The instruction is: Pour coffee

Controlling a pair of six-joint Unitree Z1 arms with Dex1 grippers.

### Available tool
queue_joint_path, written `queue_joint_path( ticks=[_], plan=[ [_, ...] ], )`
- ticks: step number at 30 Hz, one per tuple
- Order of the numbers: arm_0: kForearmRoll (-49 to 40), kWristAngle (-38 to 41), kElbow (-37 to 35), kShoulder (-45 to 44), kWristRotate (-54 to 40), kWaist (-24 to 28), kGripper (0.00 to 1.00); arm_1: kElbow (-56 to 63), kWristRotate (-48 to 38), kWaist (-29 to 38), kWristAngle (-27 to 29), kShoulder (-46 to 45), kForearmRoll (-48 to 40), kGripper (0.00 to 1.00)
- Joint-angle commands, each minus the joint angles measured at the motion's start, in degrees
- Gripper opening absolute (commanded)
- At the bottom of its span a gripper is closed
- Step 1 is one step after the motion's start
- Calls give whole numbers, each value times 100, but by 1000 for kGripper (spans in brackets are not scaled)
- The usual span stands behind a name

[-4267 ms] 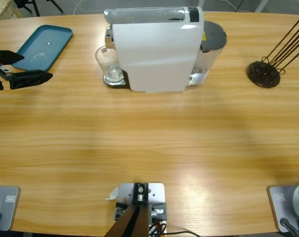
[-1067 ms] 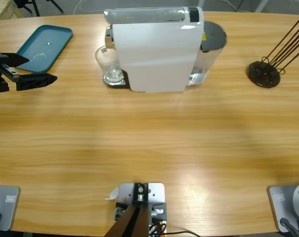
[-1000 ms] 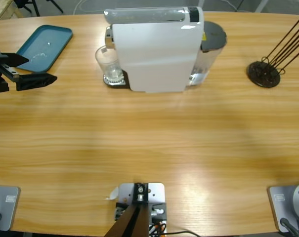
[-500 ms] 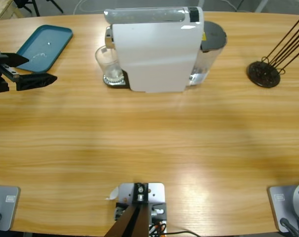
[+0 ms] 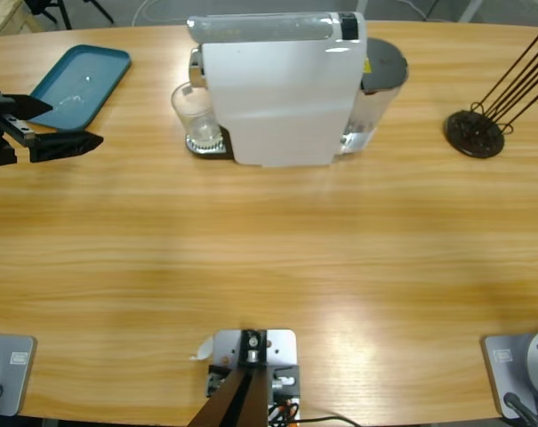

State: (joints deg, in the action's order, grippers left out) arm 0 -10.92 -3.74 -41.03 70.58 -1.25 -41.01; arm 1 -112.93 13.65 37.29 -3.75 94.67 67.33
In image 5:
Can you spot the black tripod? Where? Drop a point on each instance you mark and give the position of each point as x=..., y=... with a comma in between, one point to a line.
x=64, y=11

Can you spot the grey metal frame leg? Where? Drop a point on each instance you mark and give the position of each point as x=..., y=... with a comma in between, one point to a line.
x=471, y=11
x=362, y=5

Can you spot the white capsule coffee machine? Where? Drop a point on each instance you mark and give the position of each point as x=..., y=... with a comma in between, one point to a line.
x=277, y=98

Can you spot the metal drip tray grille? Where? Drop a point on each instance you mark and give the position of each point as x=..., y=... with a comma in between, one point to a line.
x=197, y=148

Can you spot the teal plastic tray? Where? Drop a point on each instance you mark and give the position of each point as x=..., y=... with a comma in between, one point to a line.
x=82, y=75

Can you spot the clear glass cup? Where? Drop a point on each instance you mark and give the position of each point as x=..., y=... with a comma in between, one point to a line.
x=193, y=107

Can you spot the dark camera post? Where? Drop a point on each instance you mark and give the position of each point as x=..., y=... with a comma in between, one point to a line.
x=237, y=400

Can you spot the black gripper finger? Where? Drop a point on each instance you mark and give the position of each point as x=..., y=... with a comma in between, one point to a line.
x=64, y=144
x=21, y=106

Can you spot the arm grey base plate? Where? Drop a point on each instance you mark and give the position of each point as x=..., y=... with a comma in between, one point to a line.
x=15, y=373
x=517, y=364

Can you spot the white mount block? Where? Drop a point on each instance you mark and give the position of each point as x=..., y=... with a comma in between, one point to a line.
x=282, y=344

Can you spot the light wooden crate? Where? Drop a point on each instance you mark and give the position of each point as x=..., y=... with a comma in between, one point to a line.
x=2, y=18

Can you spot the black capsule holder with rods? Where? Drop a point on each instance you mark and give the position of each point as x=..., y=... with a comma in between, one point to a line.
x=473, y=133

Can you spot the white tape scrap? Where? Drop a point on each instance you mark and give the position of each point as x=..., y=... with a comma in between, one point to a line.
x=204, y=349

